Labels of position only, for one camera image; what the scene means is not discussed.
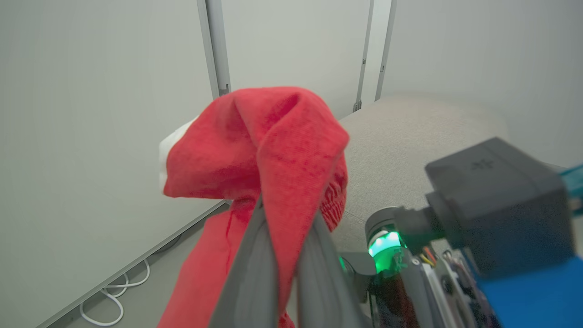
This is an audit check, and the grey fabric sofa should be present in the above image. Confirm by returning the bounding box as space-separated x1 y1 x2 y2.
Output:
330 93 583 256

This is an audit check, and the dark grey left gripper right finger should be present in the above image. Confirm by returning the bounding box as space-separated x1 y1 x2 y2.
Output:
296 210 372 328

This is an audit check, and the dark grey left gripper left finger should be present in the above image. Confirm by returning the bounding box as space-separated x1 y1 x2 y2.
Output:
209 195 279 328

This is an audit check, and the grey metal partition post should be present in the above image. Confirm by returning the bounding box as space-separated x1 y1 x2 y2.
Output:
374 0 398 102
353 0 375 113
197 0 232 99

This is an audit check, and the teal right camera connector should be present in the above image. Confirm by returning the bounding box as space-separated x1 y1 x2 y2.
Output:
559 164 583 203

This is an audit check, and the white cable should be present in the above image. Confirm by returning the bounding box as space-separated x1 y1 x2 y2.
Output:
80 259 151 327

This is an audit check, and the blue right camera mount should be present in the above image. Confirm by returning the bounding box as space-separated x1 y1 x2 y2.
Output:
474 255 583 328

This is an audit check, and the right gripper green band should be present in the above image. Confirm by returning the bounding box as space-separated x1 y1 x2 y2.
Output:
339 231 501 328

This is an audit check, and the red garment with white cuff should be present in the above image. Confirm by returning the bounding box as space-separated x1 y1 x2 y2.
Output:
157 87 350 328

